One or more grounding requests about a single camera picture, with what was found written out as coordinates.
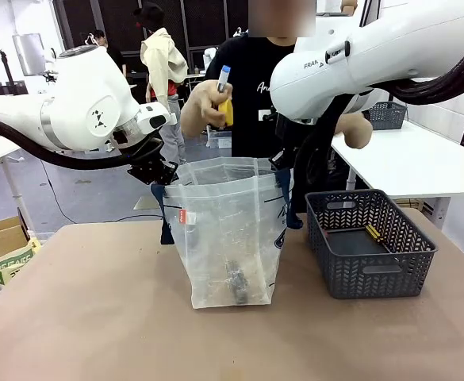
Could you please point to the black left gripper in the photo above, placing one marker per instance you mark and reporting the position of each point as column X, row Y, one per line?
column 146, row 162

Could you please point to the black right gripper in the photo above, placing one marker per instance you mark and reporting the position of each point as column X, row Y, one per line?
column 283, row 131

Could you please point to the yellow small item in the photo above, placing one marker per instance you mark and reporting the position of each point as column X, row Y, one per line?
column 227, row 113

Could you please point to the blue capped white marker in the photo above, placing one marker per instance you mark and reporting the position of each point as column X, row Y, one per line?
column 223, row 77

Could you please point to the grey plastic lattice basket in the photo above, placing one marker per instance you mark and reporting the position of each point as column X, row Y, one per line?
column 386, row 117
column 374, row 274

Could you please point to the person's right forearm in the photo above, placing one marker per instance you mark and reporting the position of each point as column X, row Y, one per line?
column 188, row 119

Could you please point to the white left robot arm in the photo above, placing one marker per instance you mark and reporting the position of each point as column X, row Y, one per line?
column 77, row 91

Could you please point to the person's left forearm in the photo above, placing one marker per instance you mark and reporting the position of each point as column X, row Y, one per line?
column 354, row 129

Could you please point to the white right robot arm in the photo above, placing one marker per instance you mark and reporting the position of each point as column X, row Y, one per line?
column 374, row 47

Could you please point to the green white paper bag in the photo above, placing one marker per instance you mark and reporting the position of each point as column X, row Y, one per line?
column 13, row 264

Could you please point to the person's right hand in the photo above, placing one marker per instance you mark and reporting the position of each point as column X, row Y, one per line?
column 208, row 99

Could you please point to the person in black T-shirt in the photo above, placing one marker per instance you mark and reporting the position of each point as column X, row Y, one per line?
column 247, row 119

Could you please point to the white floor storage bin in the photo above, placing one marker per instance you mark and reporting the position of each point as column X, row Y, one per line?
column 219, row 141

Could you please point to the black flat notebook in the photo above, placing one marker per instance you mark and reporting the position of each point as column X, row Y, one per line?
column 354, row 243

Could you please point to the yellow black pencil set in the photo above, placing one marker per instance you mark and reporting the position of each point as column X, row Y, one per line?
column 372, row 232

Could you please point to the white humanoid robot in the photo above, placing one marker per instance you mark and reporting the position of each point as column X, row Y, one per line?
column 209, row 55

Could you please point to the large white table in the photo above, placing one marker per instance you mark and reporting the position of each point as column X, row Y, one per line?
column 406, row 166

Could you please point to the dark grey small item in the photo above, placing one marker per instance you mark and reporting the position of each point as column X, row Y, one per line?
column 237, row 283

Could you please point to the seated person in black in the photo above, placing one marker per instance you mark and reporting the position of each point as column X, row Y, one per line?
column 114, row 55

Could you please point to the brown cardboard stack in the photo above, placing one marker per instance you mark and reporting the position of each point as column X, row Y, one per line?
column 412, row 204

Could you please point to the white standing board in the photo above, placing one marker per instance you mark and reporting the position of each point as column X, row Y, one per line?
column 27, row 53

